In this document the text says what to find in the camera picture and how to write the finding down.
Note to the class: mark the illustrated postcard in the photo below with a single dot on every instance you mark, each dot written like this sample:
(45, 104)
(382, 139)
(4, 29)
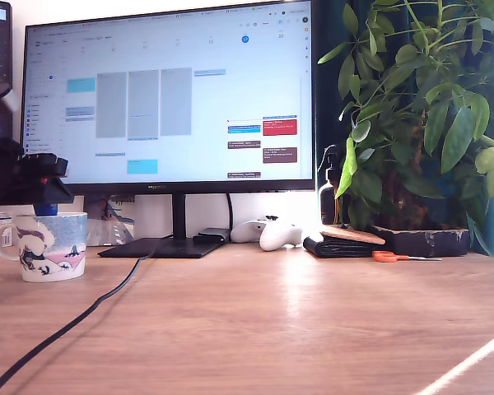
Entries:
(111, 224)

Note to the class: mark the white blue illustrated mug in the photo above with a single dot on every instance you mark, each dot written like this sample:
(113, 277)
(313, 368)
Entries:
(59, 234)

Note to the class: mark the dark spray bottle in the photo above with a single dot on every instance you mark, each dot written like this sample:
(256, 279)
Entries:
(327, 201)

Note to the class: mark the white game controller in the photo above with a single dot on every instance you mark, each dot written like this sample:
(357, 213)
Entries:
(273, 238)

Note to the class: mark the cork coaster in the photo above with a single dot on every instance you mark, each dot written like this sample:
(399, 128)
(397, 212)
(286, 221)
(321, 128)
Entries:
(354, 235)

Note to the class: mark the large black computer monitor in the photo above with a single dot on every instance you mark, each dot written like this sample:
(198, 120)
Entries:
(169, 103)

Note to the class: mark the black rectangular planter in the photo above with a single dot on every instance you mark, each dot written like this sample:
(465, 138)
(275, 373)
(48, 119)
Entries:
(428, 243)

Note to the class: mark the small black hub box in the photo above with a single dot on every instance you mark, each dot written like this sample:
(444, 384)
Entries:
(210, 236)

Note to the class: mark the green leafy houseplant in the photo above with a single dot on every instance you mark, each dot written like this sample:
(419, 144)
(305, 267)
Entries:
(436, 115)

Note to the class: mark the black folded wallet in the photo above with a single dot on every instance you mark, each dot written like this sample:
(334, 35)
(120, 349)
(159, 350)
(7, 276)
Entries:
(337, 249)

